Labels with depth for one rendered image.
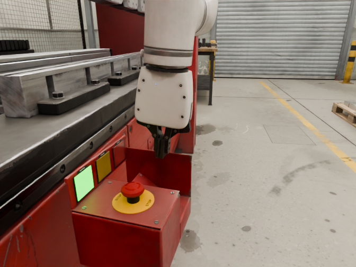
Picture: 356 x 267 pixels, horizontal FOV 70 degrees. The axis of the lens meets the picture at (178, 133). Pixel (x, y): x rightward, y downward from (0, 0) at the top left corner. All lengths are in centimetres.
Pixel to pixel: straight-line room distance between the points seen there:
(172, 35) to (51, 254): 46
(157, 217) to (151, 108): 18
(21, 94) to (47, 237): 31
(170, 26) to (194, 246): 125
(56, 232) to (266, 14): 724
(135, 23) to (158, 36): 191
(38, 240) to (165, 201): 24
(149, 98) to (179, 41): 11
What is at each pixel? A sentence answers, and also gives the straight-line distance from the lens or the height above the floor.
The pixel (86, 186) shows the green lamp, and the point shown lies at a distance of 48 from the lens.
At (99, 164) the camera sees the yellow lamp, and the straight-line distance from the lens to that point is 50.
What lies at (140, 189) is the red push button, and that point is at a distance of 44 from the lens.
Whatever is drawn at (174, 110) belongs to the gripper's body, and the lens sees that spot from 44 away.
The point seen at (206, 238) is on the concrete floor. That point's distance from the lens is 153.
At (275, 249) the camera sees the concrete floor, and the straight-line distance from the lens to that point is 156.
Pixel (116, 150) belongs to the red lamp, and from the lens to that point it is 55.
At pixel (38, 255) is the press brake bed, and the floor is 68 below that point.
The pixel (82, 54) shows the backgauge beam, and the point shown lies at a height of 97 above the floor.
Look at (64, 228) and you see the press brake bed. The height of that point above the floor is 67.
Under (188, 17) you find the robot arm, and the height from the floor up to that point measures 107.
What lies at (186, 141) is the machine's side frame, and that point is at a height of 12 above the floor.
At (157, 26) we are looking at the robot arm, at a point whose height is 106.
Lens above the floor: 104
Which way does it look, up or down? 21 degrees down
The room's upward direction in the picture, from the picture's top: straight up
